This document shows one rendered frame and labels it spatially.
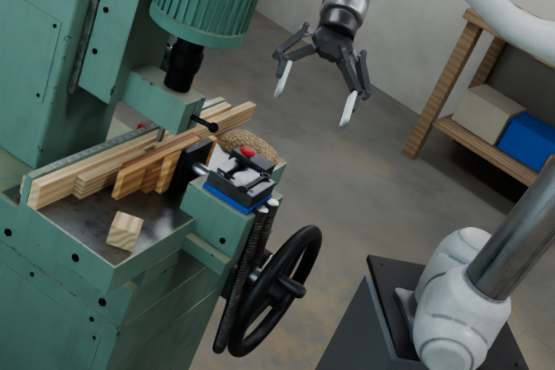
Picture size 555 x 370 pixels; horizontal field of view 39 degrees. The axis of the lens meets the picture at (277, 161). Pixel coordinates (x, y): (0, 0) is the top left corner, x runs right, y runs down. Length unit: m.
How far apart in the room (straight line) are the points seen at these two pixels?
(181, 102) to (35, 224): 0.33
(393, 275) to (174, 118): 0.86
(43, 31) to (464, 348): 1.01
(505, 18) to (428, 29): 3.26
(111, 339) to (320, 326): 1.44
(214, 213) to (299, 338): 1.37
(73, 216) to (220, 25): 0.41
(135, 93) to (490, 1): 0.69
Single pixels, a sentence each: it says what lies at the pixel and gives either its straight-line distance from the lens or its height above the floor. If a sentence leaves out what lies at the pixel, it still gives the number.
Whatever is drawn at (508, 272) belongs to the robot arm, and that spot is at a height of 0.97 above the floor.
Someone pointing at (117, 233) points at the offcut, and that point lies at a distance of 1.32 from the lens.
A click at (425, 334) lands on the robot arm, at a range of 1.68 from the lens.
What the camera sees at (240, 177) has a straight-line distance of 1.43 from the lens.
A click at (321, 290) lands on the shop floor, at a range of 3.00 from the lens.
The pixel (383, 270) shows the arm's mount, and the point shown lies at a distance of 2.10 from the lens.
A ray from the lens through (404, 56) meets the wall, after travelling 4.93.
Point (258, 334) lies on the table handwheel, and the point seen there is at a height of 0.69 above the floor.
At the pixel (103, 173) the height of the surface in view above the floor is 0.94.
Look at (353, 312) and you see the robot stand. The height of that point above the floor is 0.50.
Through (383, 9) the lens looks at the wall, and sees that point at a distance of 4.98.
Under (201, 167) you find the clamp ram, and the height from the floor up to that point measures 0.96.
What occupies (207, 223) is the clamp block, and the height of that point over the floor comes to 0.91.
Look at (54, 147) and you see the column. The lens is 1.64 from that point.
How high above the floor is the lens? 1.71
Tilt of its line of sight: 28 degrees down
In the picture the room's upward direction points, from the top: 23 degrees clockwise
